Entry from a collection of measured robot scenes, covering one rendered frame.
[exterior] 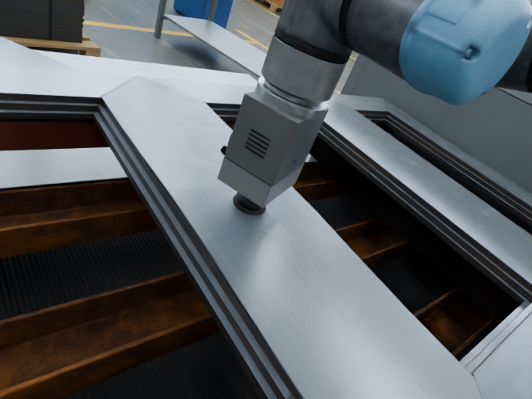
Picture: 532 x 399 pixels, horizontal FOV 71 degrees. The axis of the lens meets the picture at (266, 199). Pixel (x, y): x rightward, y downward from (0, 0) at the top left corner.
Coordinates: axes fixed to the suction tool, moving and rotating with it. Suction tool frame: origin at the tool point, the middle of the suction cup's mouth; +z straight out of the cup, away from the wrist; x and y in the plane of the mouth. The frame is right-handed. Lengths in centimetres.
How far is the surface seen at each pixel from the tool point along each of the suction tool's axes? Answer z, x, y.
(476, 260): 1.4, 30.3, -24.3
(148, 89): -0.8, -29.3, -12.2
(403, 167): -0.7, 13.0, -39.9
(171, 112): -0.8, -22.0, -9.9
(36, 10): 51, -218, -118
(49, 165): 83, -117, -56
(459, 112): -8, 18, -81
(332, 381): -0.6, 17.7, 13.7
